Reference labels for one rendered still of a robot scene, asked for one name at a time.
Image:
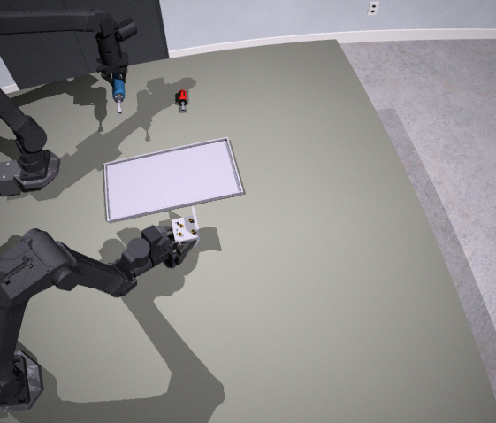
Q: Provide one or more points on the white shallow rectangular tray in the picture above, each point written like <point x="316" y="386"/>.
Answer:
<point x="169" y="179"/>

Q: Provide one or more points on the grey and white l-shaped bracket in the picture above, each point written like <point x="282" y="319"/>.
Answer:
<point x="186" y="229"/>

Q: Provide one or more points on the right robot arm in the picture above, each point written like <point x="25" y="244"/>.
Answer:
<point x="54" y="263"/>

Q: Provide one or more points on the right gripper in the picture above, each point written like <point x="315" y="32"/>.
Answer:
<point x="176" y="258"/>

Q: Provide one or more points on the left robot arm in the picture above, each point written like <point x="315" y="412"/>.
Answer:
<point x="33" y="160"/>

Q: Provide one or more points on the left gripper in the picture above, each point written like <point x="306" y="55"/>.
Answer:
<point x="112" y="63"/>

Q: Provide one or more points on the dark blue electric nut driver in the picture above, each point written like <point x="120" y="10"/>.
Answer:
<point x="118" y="89"/>

